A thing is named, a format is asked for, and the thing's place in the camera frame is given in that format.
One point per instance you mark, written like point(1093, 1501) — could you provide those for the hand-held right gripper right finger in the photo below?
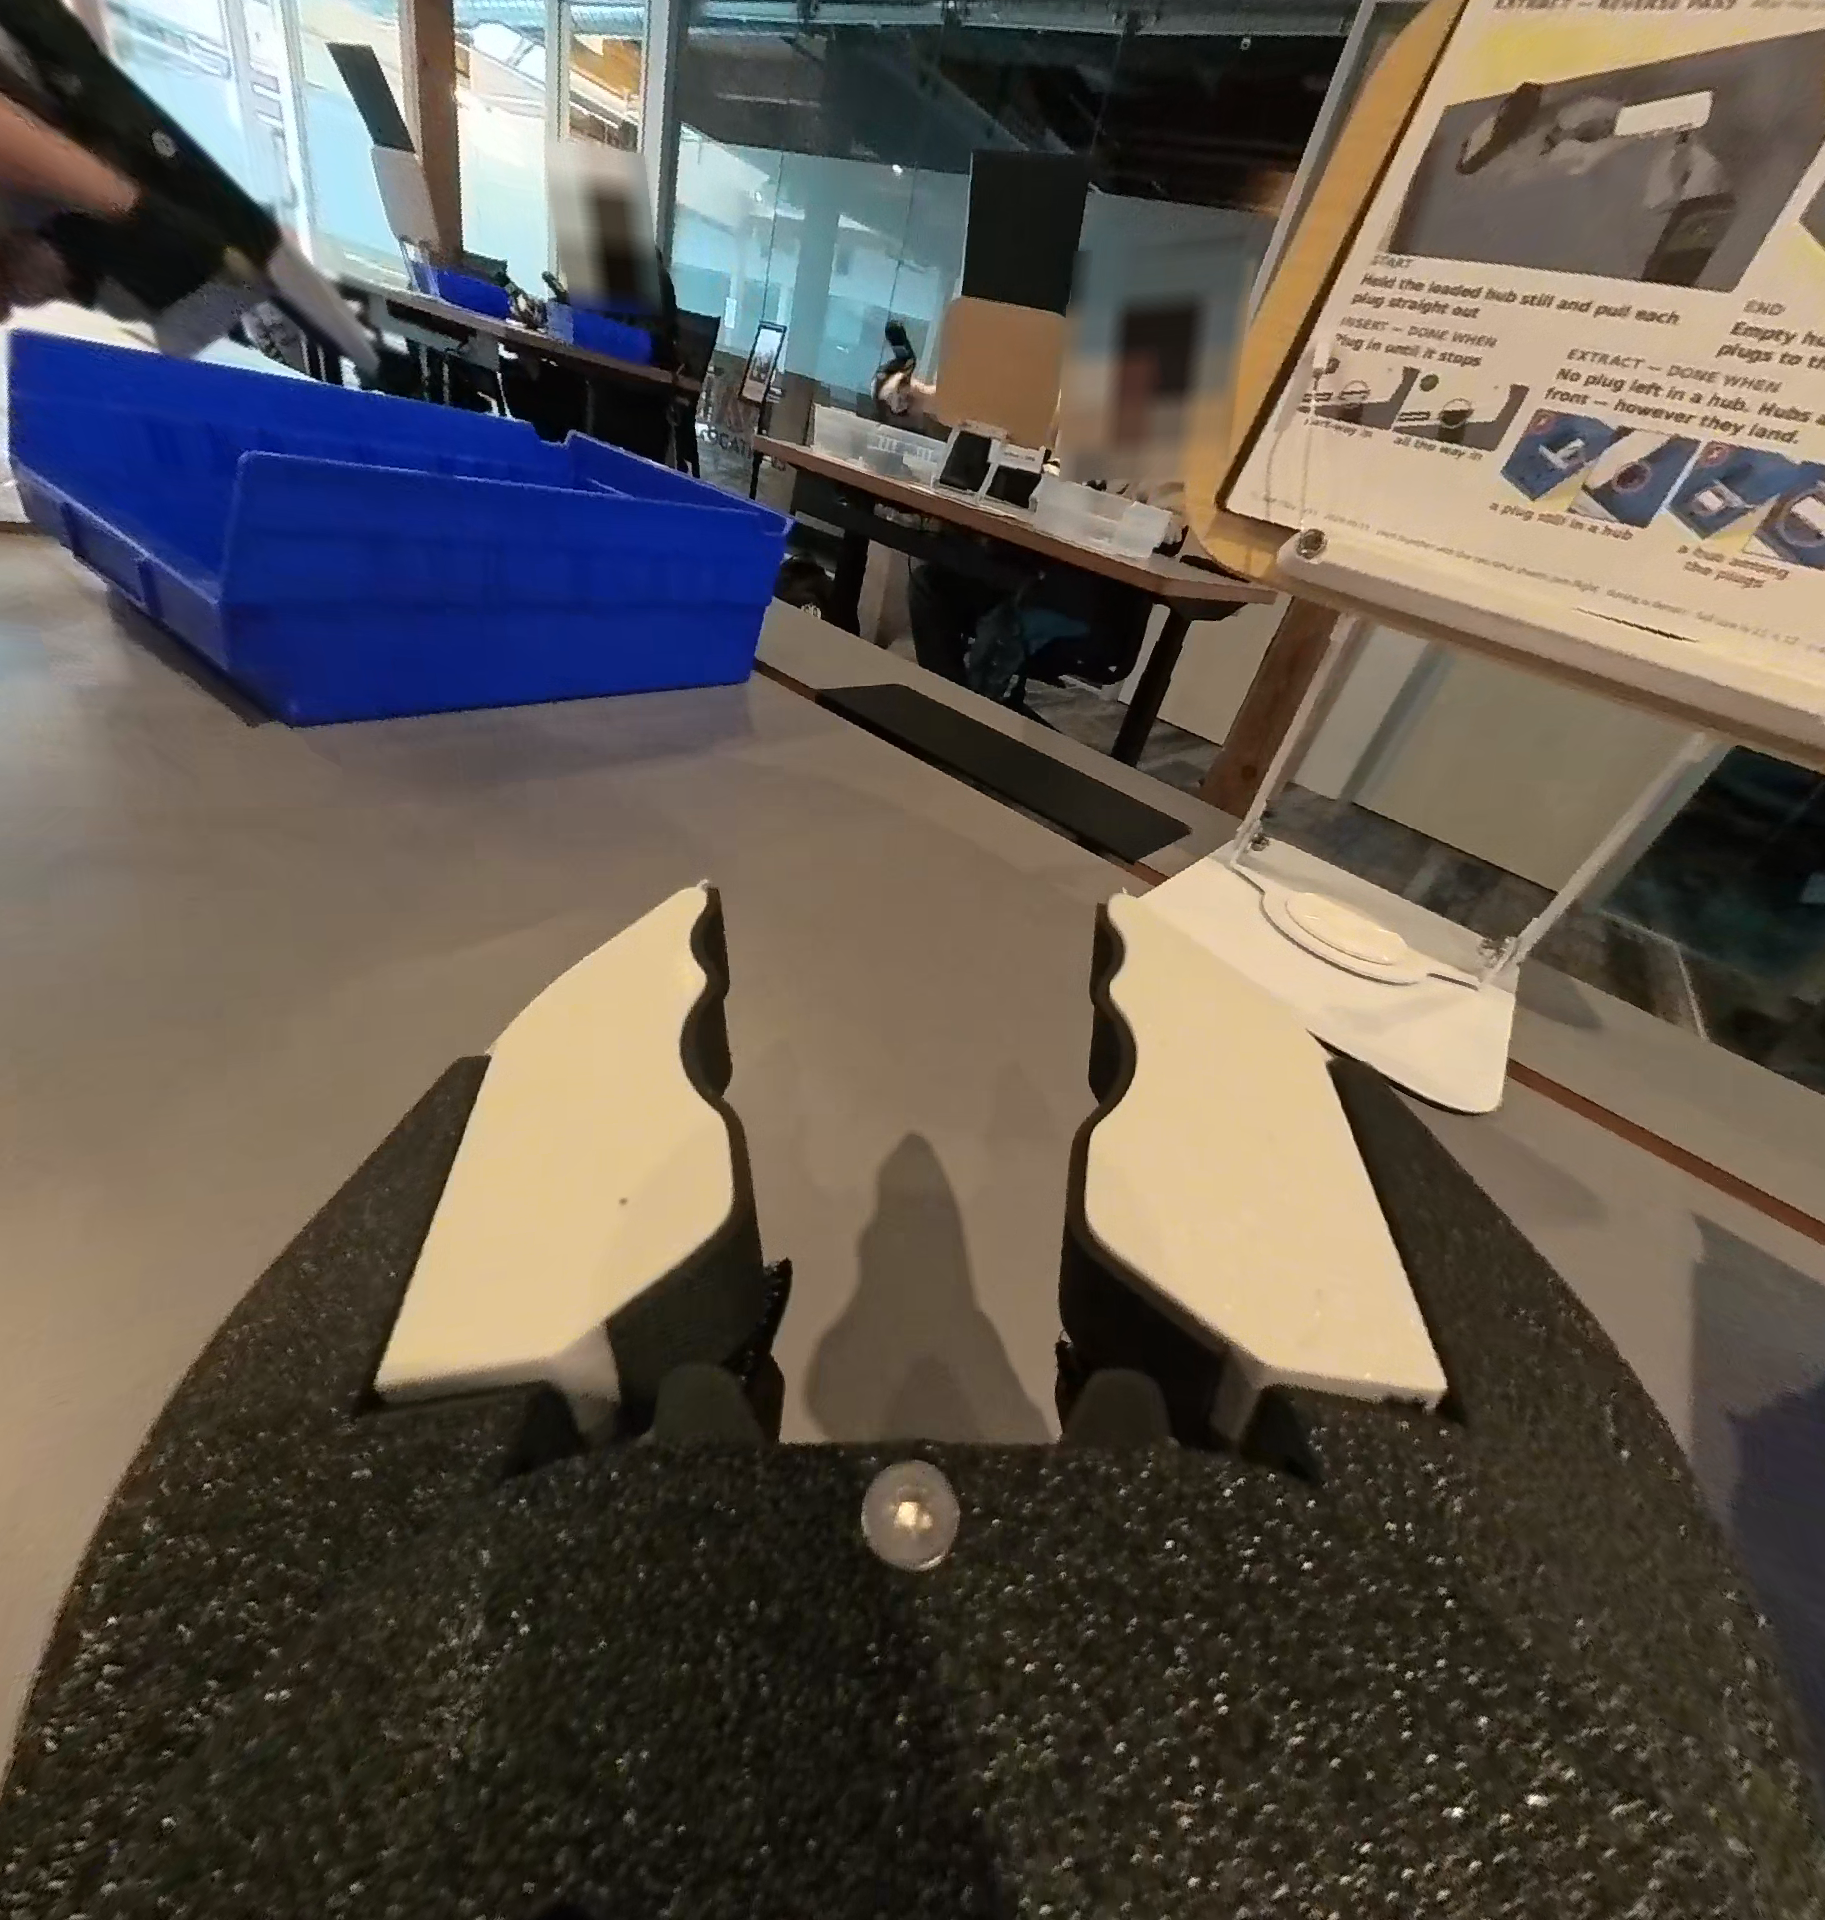
point(1257, 1201)

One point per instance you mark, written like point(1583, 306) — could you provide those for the person's left hand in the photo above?
point(10, 166)

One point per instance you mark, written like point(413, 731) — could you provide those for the small blue bin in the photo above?
point(470, 289)
point(599, 333)

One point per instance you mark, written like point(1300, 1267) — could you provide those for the brown cardboard sheet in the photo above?
point(1002, 375)

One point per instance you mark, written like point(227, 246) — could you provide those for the blue plastic bin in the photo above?
point(403, 601)

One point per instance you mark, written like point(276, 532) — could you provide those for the black standing panel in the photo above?
point(1025, 226)

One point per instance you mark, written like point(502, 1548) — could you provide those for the wooden instruction board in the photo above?
point(1602, 375)

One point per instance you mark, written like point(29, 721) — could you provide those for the black rectangular desk pad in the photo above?
point(1002, 765)

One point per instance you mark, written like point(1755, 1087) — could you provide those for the wooden post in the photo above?
point(1263, 721)

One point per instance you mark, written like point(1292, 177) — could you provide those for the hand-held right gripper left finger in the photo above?
point(568, 1201)

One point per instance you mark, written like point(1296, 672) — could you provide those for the wooden background table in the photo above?
point(1002, 532)

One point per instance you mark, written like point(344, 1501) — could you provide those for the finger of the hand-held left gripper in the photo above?
point(215, 317)
point(320, 306)

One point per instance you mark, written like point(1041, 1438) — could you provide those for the clear plastic container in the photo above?
point(875, 442)
point(1098, 517)

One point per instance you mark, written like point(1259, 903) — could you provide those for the dark background table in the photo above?
point(403, 301)

